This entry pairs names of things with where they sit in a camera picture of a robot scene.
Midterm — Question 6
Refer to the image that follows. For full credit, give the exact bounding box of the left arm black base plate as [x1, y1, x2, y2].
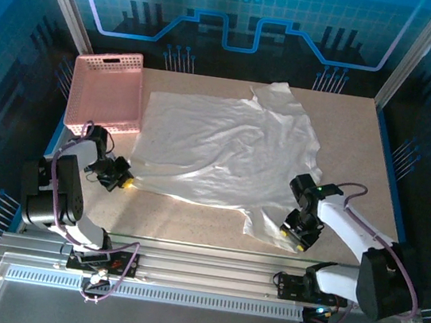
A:
[64, 243, 142, 280]

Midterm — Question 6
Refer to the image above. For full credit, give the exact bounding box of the slotted grey cable duct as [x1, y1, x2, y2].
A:
[4, 263, 307, 323]

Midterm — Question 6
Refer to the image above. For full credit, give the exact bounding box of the aluminium mounting rail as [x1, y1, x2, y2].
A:
[0, 215, 425, 320]

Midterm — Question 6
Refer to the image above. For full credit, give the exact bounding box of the white t-shirt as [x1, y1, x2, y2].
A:
[119, 61, 336, 256]

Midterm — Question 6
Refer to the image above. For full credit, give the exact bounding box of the pink perforated plastic basket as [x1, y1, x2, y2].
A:
[61, 44, 152, 144]

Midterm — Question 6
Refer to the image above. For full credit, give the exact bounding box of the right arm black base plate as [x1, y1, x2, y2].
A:
[275, 272, 351, 309]

